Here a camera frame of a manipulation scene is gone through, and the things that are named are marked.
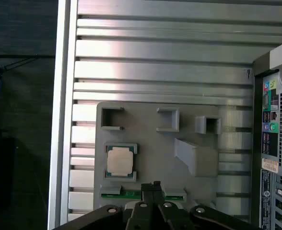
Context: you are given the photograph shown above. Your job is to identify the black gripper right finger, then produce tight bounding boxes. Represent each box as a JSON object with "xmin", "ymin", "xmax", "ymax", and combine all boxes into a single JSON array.
[{"xmin": 153, "ymin": 181, "xmax": 263, "ymax": 230}]

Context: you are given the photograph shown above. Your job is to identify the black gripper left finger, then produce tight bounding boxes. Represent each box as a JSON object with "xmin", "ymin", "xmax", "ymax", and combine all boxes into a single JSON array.
[{"xmin": 52, "ymin": 184, "xmax": 160, "ymax": 230}]

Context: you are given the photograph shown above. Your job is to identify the silver square CPU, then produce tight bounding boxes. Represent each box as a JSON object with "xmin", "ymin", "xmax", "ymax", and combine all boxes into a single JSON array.
[{"xmin": 105, "ymin": 145, "xmax": 136, "ymax": 178}]

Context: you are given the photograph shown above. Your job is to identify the green RAM stick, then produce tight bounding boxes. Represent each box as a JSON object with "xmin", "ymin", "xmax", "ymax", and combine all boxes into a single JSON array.
[{"xmin": 101, "ymin": 189, "xmax": 187, "ymax": 201}]

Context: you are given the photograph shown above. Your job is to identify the grey plastic parts rack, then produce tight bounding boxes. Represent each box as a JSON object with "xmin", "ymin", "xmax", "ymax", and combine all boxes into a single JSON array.
[{"xmin": 94, "ymin": 102, "xmax": 220, "ymax": 216}]

